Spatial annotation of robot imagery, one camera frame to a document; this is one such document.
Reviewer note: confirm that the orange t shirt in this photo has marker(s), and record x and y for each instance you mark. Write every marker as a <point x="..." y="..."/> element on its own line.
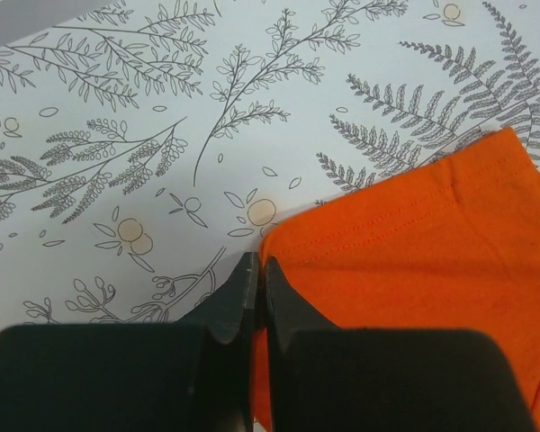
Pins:
<point x="454" y="244"/>

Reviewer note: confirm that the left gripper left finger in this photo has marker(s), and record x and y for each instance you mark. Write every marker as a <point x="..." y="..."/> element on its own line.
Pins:
<point x="189" y="375"/>

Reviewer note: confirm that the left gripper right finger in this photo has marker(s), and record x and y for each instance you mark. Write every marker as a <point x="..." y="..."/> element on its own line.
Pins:
<point x="327" y="378"/>

